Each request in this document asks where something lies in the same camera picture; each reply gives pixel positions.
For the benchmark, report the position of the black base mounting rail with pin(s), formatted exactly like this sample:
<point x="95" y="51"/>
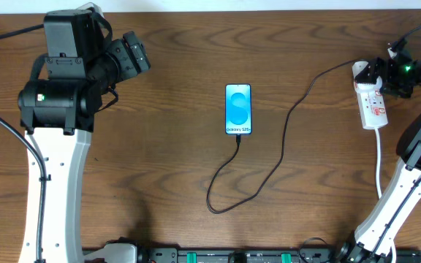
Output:
<point x="174" y="255"/>

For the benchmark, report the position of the white USB charger plug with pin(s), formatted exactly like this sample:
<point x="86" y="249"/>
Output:
<point x="367" y="84"/>

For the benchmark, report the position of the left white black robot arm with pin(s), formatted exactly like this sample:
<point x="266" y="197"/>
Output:
<point x="57" y="109"/>

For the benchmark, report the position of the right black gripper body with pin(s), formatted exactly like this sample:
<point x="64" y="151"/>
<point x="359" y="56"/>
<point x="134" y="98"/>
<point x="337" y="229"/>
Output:
<point x="378" y="69"/>

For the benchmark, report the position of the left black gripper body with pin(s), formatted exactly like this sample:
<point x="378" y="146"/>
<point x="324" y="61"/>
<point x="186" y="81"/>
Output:
<point x="136" y="53"/>

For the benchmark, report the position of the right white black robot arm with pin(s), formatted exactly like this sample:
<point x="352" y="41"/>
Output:
<point x="372" y="240"/>

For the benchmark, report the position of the blue Samsung Galaxy smartphone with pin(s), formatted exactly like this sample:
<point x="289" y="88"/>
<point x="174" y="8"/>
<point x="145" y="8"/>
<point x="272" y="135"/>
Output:
<point x="238" y="115"/>

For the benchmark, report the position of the white power strip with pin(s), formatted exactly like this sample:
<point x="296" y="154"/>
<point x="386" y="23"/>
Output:
<point x="372" y="110"/>

